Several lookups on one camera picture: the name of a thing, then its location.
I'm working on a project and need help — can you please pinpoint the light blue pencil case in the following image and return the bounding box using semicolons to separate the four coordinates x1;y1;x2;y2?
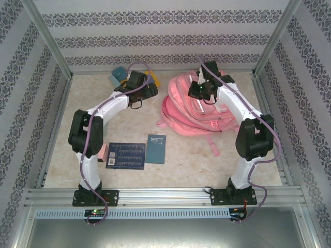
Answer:
108;75;122;87

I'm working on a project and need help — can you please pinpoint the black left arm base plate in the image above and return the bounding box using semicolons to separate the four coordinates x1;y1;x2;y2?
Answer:
73;189;120;208

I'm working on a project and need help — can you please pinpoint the navy booklet with QR stickers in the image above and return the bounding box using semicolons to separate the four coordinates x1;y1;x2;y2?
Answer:
105;142;146;171

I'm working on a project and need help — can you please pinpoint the grey slotted cable duct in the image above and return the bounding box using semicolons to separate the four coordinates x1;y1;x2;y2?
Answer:
34;208;231;220

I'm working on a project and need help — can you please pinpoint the circuit board with green light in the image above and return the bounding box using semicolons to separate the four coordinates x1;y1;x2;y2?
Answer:
84;209;107;217

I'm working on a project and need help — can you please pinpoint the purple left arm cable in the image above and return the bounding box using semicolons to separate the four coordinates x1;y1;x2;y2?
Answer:
79;63;154;227

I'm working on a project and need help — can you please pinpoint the small pink box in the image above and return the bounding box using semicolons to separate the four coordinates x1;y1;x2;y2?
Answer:
98;144;109;162

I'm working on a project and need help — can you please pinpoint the teal notebook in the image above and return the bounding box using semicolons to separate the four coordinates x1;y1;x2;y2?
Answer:
145;134;167;164

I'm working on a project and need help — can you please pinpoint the grey metal sheet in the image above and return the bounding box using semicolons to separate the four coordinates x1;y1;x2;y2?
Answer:
24;218;308;248

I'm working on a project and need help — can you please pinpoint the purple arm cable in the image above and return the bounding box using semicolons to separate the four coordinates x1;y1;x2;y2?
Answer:
79;63;154;227
198;53;282;223

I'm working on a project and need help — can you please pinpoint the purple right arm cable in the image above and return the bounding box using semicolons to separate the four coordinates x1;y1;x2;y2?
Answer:
198;53;282;223

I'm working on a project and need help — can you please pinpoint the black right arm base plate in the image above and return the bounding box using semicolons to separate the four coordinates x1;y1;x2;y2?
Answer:
209;188;258;207

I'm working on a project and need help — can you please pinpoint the pink student backpack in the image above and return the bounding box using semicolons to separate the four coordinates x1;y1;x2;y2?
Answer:
156;69;240;158

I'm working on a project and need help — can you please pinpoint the aluminium side rail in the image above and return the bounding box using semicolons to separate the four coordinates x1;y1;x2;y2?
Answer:
34;73;74;189
251;73;295;186

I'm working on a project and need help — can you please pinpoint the circuit board with red wires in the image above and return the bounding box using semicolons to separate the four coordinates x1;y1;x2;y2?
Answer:
230;207;248;220

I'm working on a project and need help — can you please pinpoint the aluminium frame post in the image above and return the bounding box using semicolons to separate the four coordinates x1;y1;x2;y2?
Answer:
22;0;74;80
250;0;303;78

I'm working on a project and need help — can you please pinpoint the yellow book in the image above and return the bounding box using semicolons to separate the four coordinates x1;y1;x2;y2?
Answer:
144;70;161;87

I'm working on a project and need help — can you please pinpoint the aluminium mounting rail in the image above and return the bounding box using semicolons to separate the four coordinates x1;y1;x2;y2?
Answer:
24;187;305;207

